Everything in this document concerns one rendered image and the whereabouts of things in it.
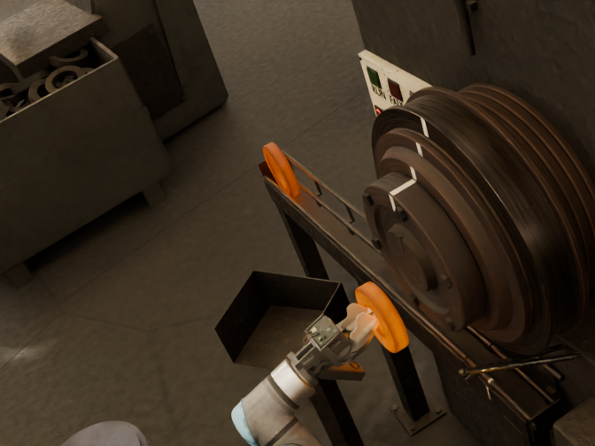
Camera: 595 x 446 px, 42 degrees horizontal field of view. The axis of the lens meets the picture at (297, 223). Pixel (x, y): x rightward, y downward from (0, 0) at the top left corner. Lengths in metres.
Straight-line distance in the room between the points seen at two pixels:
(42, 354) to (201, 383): 0.80
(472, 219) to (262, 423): 0.65
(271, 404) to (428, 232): 0.57
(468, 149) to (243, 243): 2.26
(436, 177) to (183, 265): 2.30
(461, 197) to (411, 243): 0.13
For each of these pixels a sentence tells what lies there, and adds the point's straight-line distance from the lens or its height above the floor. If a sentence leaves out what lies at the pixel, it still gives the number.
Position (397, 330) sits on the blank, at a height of 0.85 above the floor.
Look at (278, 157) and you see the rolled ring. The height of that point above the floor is 0.75.
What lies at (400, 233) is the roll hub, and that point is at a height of 1.17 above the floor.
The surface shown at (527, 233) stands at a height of 1.24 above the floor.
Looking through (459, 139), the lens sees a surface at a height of 1.33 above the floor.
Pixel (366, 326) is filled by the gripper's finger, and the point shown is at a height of 0.85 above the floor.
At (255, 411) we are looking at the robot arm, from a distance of 1.57.
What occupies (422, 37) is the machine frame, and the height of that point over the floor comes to 1.34.
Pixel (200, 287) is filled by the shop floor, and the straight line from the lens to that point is 3.21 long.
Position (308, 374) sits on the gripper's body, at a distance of 1.56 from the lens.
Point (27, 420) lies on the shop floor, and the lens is 3.15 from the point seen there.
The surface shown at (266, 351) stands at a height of 0.59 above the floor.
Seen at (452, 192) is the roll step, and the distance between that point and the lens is 1.15.
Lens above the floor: 1.98
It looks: 37 degrees down
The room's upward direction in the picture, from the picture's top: 22 degrees counter-clockwise
